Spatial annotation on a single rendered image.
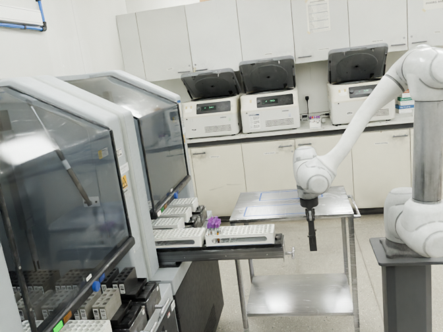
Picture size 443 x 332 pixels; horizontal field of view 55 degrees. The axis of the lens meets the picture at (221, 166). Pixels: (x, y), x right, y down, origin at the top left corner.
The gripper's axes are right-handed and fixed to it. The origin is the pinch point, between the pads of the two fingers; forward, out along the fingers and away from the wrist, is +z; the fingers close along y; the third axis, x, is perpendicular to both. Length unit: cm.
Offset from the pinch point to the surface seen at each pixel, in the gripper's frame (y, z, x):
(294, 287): -52, 52, -13
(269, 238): 5.1, -4.6, -17.5
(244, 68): -252, -71, -51
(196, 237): 5.0, -7.0, -49.0
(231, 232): 2.8, -7.3, -33.8
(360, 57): -255, -67, 58
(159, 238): 5, -7, -66
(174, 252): 7, -1, -60
